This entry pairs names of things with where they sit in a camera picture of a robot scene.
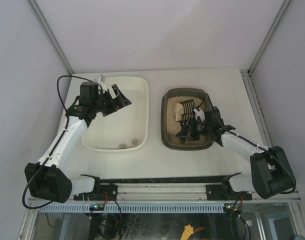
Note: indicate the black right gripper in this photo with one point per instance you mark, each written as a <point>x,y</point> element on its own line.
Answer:
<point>192,128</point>

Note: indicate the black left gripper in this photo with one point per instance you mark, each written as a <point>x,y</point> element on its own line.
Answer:
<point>110,101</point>

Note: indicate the black litter scoop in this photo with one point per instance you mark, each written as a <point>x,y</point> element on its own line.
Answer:
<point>189,113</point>

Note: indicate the pale clump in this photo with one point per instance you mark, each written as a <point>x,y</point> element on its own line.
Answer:
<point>178,111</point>

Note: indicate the grey clump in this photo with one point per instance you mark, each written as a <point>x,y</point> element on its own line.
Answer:
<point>122,146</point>
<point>135,141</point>

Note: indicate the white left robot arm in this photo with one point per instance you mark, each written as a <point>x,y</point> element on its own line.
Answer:
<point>46,179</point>

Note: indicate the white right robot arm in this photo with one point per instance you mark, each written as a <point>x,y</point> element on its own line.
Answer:
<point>270,172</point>

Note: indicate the beige cat litter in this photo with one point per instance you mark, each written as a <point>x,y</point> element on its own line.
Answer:
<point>172,126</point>

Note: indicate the dark grey litter box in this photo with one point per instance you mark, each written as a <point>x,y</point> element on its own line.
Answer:
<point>171,141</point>

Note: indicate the white plastic bin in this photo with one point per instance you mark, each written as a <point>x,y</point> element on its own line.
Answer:
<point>105,134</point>

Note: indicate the yellow toy figure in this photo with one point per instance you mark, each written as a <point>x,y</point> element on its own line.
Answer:
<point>187,232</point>

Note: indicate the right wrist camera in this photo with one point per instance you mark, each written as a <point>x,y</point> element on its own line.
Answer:
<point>212,116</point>

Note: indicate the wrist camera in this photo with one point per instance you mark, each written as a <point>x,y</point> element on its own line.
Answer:
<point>89,92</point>
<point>212,116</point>

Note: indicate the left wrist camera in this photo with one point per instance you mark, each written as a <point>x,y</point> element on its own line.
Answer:
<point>89,92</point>

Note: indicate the aluminium frame rail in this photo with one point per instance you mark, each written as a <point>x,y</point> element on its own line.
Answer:
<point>157,193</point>

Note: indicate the grey slotted cable duct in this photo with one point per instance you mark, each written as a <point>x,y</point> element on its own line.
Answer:
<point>132,208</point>

